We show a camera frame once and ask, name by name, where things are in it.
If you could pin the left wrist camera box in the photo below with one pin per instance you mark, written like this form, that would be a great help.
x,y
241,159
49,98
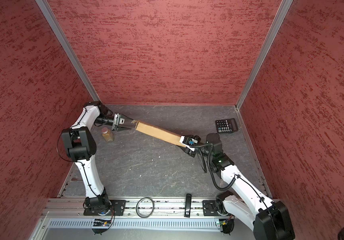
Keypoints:
x,y
117,122

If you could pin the aluminium corner post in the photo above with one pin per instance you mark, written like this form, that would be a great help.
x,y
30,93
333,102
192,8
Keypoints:
x,y
60,35
270,37

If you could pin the black desk calculator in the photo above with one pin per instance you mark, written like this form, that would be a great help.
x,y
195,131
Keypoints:
x,y
226,126

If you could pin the right circuit board with wires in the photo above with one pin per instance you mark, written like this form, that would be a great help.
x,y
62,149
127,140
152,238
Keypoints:
x,y
226,226

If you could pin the circuit board with wires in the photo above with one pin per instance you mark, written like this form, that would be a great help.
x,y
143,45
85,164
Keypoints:
x,y
226,226
100,226

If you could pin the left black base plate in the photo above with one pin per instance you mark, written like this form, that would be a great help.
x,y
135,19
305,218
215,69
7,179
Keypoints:
x,y
117,208

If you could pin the left circuit board with wires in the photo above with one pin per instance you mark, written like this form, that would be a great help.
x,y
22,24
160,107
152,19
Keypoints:
x,y
100,226

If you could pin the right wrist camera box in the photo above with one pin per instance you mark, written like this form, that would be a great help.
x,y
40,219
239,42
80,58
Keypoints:
x,y
189,141

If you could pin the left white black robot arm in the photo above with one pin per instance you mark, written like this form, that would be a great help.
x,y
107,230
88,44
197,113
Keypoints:
x,y
80,148

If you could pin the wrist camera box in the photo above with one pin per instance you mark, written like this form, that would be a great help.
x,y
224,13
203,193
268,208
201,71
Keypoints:
x,y
189,141
117,122

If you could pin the spice jar pink lid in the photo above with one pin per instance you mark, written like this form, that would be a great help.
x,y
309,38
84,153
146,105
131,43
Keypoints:
x,y
107,135

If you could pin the aluminium front rail frame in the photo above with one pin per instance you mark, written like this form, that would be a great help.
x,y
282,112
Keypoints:
x,y
148,214

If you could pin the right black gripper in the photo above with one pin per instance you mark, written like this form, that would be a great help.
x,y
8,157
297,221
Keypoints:
x,y
190,153

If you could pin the left aluminium corner post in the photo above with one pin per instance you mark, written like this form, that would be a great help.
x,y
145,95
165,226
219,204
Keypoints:
x,y
60,35

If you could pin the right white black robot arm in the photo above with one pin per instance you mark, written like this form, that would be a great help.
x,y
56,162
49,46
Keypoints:
x,y
267,219

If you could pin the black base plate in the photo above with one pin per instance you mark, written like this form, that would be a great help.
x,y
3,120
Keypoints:
x,y
214,208
117,208

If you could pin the brown cardboard box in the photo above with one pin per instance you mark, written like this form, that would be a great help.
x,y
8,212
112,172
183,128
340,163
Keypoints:
x,y
158,133

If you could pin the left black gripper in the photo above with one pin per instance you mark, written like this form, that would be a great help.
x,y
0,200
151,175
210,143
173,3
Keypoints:
x,y
122,128

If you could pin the right aluminium corner post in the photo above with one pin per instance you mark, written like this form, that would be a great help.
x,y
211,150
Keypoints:
x,y
270,37

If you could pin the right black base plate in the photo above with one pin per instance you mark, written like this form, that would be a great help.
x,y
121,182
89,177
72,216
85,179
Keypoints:
x,y
214,208

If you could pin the black handle bar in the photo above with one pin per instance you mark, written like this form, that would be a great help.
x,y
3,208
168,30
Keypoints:
x,y
188,203

